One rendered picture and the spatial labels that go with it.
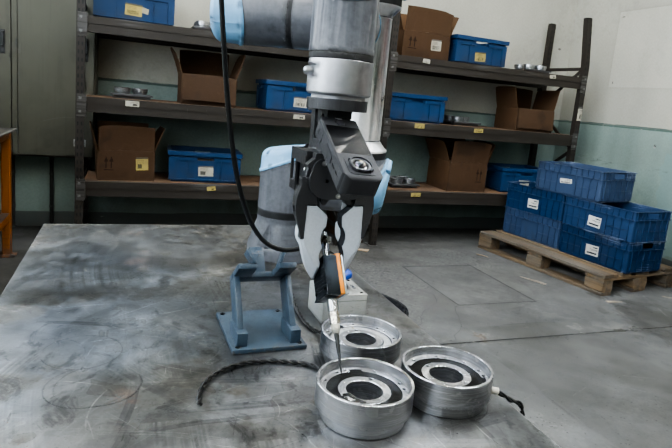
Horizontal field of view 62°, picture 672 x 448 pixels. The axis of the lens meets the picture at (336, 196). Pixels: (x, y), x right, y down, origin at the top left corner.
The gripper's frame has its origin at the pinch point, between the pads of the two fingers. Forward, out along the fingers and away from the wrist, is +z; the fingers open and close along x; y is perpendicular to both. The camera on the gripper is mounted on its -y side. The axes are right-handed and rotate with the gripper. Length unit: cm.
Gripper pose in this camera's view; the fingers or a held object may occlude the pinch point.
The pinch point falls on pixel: (328, 269)
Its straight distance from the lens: 67.4
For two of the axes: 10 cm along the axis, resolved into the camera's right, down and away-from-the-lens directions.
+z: -0.9, 9.8, 1.7
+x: -9.3, -0.2, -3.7
